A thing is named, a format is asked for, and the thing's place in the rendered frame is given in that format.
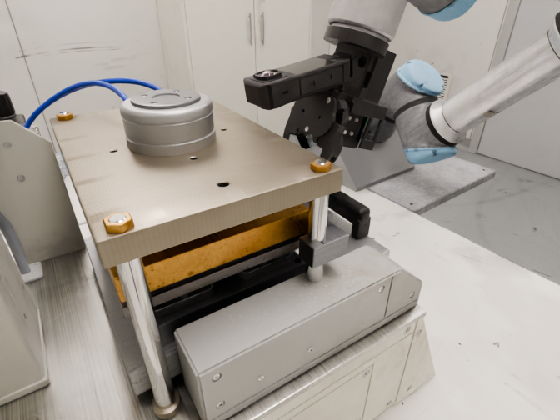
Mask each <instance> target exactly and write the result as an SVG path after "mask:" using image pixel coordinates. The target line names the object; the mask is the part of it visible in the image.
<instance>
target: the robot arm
mask: <svg viewBox="0 0 560 420"><path fill-rule="evenodd" d="M476 1H477V0H333V3H332V7H331V10H330V13H329V16H328V19H327V20H328V22H329V24H330V25H329V26H327V29H326V32H325V35H324V38H323V39H324V40H325V41H326V42H328V43H331V44H332V45H335V46H337V47H336V50H335V53H334V54H333V55H327V54H323V55H320V56H317V57H312V58H309V59H306V60H303V61H300V62H295V63H292V64H289V65H287V66H283V67H279V68H275V69H268V70H264V71H261V72H257V73H254V74H253V76H250V77H245V78H244V79H243V83H244V88H245V93H246V99H247V102H248V103H251V104H253V105H256V106H258V107H260V108H261V109H265V110H273V109H276V108H280V107H282V106H285V105H286V104H289V103H293V102H295V101H296V102H295V103H294V105H293V107H292V108H291V113H290V116H289V118H288V120H287V124H286V127H285V129H284V133H283V138H286V139H287V140H289V141H291V142H293V143H296V144H297V145H298V146H300V147H302V148H305V149H307V150H308V151H310V152H312V153H314V154H316V155H318V156H319V157H321V158H324V159H326V160H328V161H329V162H331V163H333V164H334V163H335V161H336V160H337V158H338V156H339V154H340V152H341V151H342V149H343V147H347V148H356V147H357V146H358V144H359V141H360V139H361V142H360V144H359V146H358V147H359V148H362V149H367V150H371V151H372V150H373V147H374V145H375V143H384V142H385V141H387V140H388V139H389V138H390V137H391V136H392V135H393V134H394V132H395V131H396V129H397V131H398V134H399V137H400V139H401V142H402V146H403V151H404V152H405V154H406V156H407V160H408V161H409V162H410V163H411V164H417V165H418V164H427V163H435V162H438V161H442V160H444V159H447V158H450V157H452V156H454V155H455V154H456V153H457V152H458V151H457V149H458V148H457V147H456V145H457V144H459V143H460V142H462V141H463V140H464V139H465V137H466V136H467V131H468V130H470V129H472V128H474V127H476V126H477V125H479V124H480V123H483V122H485V121H486V120H488V119H489V118H491V117H493V116H495V115H496V114H498V113H500V112H501V111H503V110H505V109H507V108H509V107H511V106H512V105H513V104H515V103H517V102H519V101H521V100H523V99H524V98H526V97H528V96H529V95H531V94H533V93H535V92H536V91H538V90H539V89H541V88H544V87H545V86H547V85H548V84H550V83H552V82H554V81H556V80H557V79H559V78H560V12H558V13H557V14H556V15H555V16H554V18H553V20H552V26H551V28H550V29H549V30H547V31H546V32H545V33H543V34H542V35H541V36H539V37H537V38H536V39H534V40H533V41H532V42H530V43H529V44H528V45H526V46H525V47H523V48H522V49H520V50H519V51H517V52H516V53H514V54H513V55H512V56H511V57H509V58H507V59H506V60H505V61H503V62H501V63H500V64H498V65H497V66H496V67H495V68H493V69H492V70H490V71H489V72H487V73H486V74H484V75H483V76H481V77H480V78H479V79H478V80H476V81H475V82H473V83H471V84H470V85H469V86H467V87H465V88H464V89H463V90H462V91H461V92H459V93H457V94H456V95H454V96H453V97H451V98H450V99H448V100H447V101H445V100H438V96H439V95H440V94H441V93H442V91H443V89H444V82H443V79H442V77H441V76H440V74H439V73H438V71H437V70H436V69H435V68H434V67H432V66H431V65H429V64H428V63H426V62H424V61H421V60H417V59H413V60H410V61H408V62H406V63H405V64H404V65H403V66H401V67H399V68H398V69H397V71H396V72H395V73H394V74H393V75H392V76H391V77H390V78H388V76H389V73H390V72H391V69H392V66H393V63H394V60H395V58H396V56H397V54H395V53H393V52H390V51H388V47H389V44H388V43H390V42H391V41H392V40H393V39H394V38H395V35H396V32H397V30H398V26H399V23H400V22H401V19H402V16H403V13H404V10H405V7H406V6H407V3H408V2H409V3H411V4H412V5H413V6H414V7H415V8H417V9H418V11H419V12H420V13H421V14H423V15H425V16H429V17H431V18H433V19H435V20H437V21H441V22H446V21H451V20H453V19H456V18H459V17H461V16H462V15H463V14H464V13H466V12H467V11H468V10H469V9H470V8H471V7H472V6H473V5H474V3H475V2H476ZM309 134H311V135H312V137H306V136H307V135H309Z"/></svg>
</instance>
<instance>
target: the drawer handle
mask: <svg viewBox="0 0 560 420"><path fill-rule="evenodd" d="M328 208H330V209H331V210H333V211H334V212H335V213H337V214H338V215H340V216H341V217H343V218H345V219H346V220H348V221H349V222H350V223H352V232H351V236H352V237H353V238H355V239H357V240H358V239H360V238H364V237H366V236H367V235H368V234H369V228H370V222H371V217H370V208H369V207H368V206H366V205H364V204H362V203H361V202H359V201H358V200H356V199H354V198H353V197H350V196H349V195H347V194H346V193H345V192H342V191H339V192H335V193H332V194H329V199H328Z"/></svg>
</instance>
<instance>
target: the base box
mask: <svg viewBox="0 0 560 420"><path fill-rule="evenodd" d="M434 375H435V370H434V366H433V359H432V354H431V350H430V346H429V341H428V335H427V330H426V326H425V322H424V318H421V319H420V320H418V321H416V322H415V323H414V324H412V325H411V326H409V327H407V328H405V329H404V330H402V331H401V332H399V333H398V334H396V335H394V336H393V337H391V338H389V339H388V340H387V341H385V342H383V343H382V344H380V345H378V346H377V347H375V348H374V349H373V350H371V351H369V352H367V353H366V354H364V355H362V356H361V357H360V358H358V359H356V360H355V361H353V362H351V363H350V364H348V365H347V366H346V367H344V368H342V369H340V370H339V371H337V372H335V373H334V374H333V375H331V376H330V377H328V378H326V379H324V380H323V381H321V382H320V383H318V384H317V385H315V386H314V387H312V388H310V389H308V390H307V391H306V392H304V393H302V394H301V395H299V396H298V397H295V398H294V399H293V400H292V401H290V402H288V403H286V404H285V405H283V406H282V407H280V408H279V409H277V410H276V411H274V412H272V413H270V414H269V415H267V416H266V417H264V418H263V419H261V420H373V419H374V418H375V417H376V416H378V415H379V414H380V413H382V412H383V411H385V410H386V409H387V408H389V407H390V406H394V405H396V404H397V403H399V402H400V401H401V400H403V399H404V398H405V397H406V396H407V395H409V394H410V393H412V392H413V391H414V390H416V389H417V388H419V387H420V386H421V385H422V384H424V383H425V382H426V381H427V380H428V379H430V378H431V377H433V376H434Z"/></svg>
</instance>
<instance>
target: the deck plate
mask: <svg viewBox="0 0 560 420"><path fill-rule="evenodd" d="M41 263H42V270H43V278H40V279H38V280H35V281H32V282H28V283H25V285H26V287H27V290H28V292H29V294H30V296H31V298H32V300H33V302H34V305H35V307H36V309H39V311H40V313H41V315H42V328H43V335H44V342H45V348H46V355H47V368H48V375H49V384H48V385H47V386H45V387H41V388H39V389H38V390H35V391H33V392H30V393H28V394H26V395H24V396H21V397H19V398H17V399H14V400H12V401H11V402H7V403H5V404H3V405H2V406H0V420H202V419H201V418H200V416H199V414H198V410H197V409H196V407H195V405H194V403H193V400H192V398H191V396H190V394H189V392H188V390H187V388H186V385H185V383H184V379H183V373H180V374H178V375H177V376H175V377H172V385H173V389H175V390H177V391H178V392H179V393H180V396H181V399H182V405H181V407H180V409H179V411H178V412H177V413H176V414H175V415H174V416H172V417H170V418H167V419H161V418H158V417H156V416H155V415H154V414H153V410H152V401H153V399H154V396H153V391H152V389H151V388H150V389H148V390H147V391H145V392H143V393H141V394H139V395H137V396H136V395H135V394H134V391H133V387H132V384H131V382H130V379H129V376H128V372H127V369H126V367H125V364H124V361H123V357H122V354H121V352H120V349H119V346H118V342H117V339H116V337H115V334H114V331H113V327H112V324H111V322H110V319H109V316H108V311H107V309H106V306H105V303H104V301H103V296H102V294H101V291H100V288H99V286H98V281H97V279H96V276H95V273H94V271H93V266H92V264H91V261H90V258H89V256H88V251H87V249H86V248H83V249H80V250H77V251H74V252H70V253H66V254H63V255H61V256H57V257H53V258H49V259H47V260H44V261H41ZM426 313H427V311H426V310H425V309H424V308H422V307H421V306H419V305H416V306H414V307H412V308H410V309H409V310H407V311H406V312H404V313H402V314H401V315H399V316H397V317H395V318H394V319H393V320H391V321H389V322H387V323H385V324H384V325H382V326H381V327H379V328H377V329H376V330H374V331H372V332H370V333H369V334H368V335H366V336H364V337H362V338H360V339H359V340H357V341H356V342H354V343H352V344H351V345H349V346H347V347H345V348H344V349H342V350H341V351H339V352H337V353H335V354H333V355H332V356H331V357H329V358H327V359H325V360H324V361H322V362H320V363H319V364H317V365H316V366H314V367H312V368H310V369H308V370H307V371H306V372H304V373H302V374H300V375H299V376H297V377H295V378H294V379H292V380H291V381H289V382H287V383H285V384H283V385H282V386H281V387H279V388H277V389H275V390H274V391H272V392H270V393H269V394H267V395H266V396H264V397H262V398H260V399H258V400H257V401H256V402H254V403H252V404H250V405H249V406H247V407H245V408H244V409H242V410H241V411H239V412H237V413H235V414H233V415H232V416H231V417H229V418H227V419H225V420H261V419H263V418H265V417H266V416H267V415H269V414H270V413H272V412H274V411H276V410H277V409H279V408H280V407H282V406H283V405H285V404H286V403H289V402H290V401H292V400H293V399H294V398H296V397H298V396H299V395H301V394H302V393H305V392H306V391H307V390H308V389H310V388H312V387H314V386H315V385H317V384H318V383H320V382H321V381H323V380H324V379H326V378H328V377H330V376H331V375H333V374H334V373H336V372H337V371H339V370H340V369H342V368H344V367H346V366H347V365H348V364H350V363H352V362H353V361H355V360H356V359H358V358H360V357H361V356H362V355H364V354H366V353H368V352H369V351H371V350H373V349H374V348H375V347H377V346H378V345H380V344H382V343H384V342H385V341H387V340H388V339H389V338H391V337H393V336H394V335H396V334H398V333H400V332H401V331H402V330H404V329H405V328H407V327H409V326H411V325H412V324H414V323H415V322H416V321H418V320H420V319H421V318H423V317H425V316H426Z"/></svg>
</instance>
